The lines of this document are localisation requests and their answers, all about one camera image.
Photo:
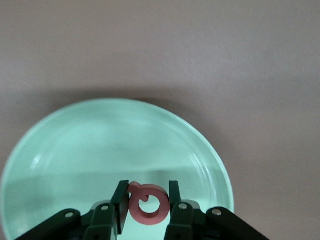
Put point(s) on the brown table mat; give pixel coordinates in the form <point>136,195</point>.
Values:
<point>225,50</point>

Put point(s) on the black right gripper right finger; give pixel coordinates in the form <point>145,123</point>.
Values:
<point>185,220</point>

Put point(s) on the green plate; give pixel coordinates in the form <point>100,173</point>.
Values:
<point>100,150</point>

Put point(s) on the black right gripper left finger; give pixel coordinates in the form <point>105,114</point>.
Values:
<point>105,220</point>

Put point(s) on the red foam letter Q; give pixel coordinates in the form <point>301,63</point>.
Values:
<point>150,219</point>

